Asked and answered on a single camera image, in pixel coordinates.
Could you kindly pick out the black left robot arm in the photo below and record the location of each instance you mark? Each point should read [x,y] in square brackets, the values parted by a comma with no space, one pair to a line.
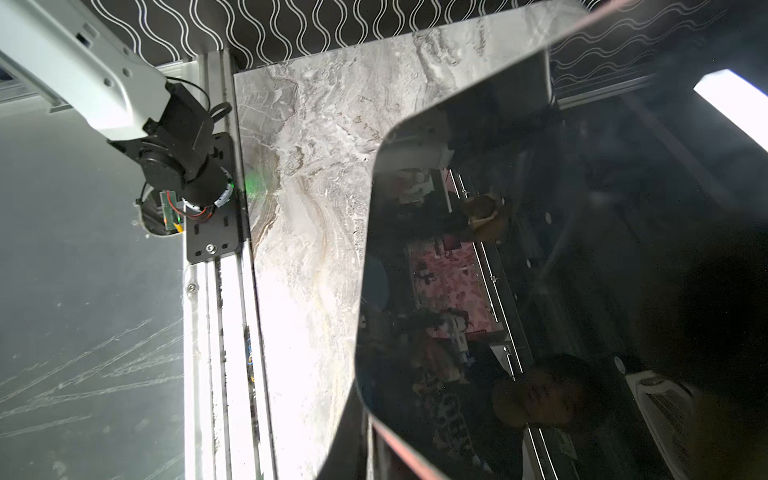
[62,48]

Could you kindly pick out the black phone pink case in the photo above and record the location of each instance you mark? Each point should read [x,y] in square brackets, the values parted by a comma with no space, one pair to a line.
[566,265]

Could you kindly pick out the aluminium front rail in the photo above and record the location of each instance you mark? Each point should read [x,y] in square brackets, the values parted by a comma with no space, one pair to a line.
[227,420]

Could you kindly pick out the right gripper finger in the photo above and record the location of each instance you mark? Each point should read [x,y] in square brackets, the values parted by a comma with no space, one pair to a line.
[347,457]

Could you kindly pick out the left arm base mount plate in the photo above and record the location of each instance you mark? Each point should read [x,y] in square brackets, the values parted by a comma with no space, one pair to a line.
[218,231]

